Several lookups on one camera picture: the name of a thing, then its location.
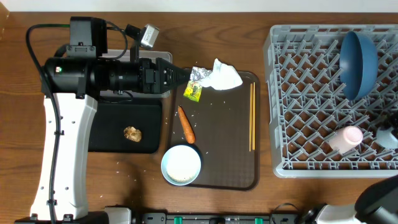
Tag bowl of rice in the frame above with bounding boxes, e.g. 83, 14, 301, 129
161, 145, 201, 186

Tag orange carrot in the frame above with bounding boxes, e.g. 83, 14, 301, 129
177, 106, 196, 144

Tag brown serving tray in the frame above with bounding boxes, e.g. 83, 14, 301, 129
169, 72, 261, 191

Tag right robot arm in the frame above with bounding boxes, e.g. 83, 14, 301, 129
294, 175, 397, 224

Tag black tray bin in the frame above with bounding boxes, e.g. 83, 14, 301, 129
88, 99, 162, 154

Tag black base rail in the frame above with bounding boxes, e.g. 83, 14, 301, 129
105, 205, 312, 224

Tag left wooden chopstick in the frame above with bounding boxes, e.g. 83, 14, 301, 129
249, 83, 252, 152

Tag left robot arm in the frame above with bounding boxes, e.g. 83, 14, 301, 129
21, 17, 189, 223

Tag blue plate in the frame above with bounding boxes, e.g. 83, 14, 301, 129
340, 31, 378, 100

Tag clear plastic bin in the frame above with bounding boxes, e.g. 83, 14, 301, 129
100, 49, 172, 98

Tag white crumpled napkin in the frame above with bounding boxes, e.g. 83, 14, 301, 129
198, 58, 243, 91

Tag light blue cup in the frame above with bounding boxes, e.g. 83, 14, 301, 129
375, 128, 397, 149

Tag brown food scrap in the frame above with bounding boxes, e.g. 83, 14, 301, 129
124, 126, 142, 142

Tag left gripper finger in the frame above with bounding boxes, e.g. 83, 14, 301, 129
157, 57, 190, 77
167, 74, 190, 90

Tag pink cup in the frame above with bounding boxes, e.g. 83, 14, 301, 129
328, 126, 363, 154

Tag right wooden chopstick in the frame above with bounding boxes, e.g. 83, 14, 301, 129
252, 82, 256, 151

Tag wooden chopstick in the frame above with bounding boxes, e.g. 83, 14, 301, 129
249, 83, 252, 152
252, 82, 256, 151

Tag yellow snack wrapper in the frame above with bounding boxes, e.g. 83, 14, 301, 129
183, 67, 212, 102

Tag grey dishwasher rack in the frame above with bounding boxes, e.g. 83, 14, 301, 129
263, 24, 397, 178

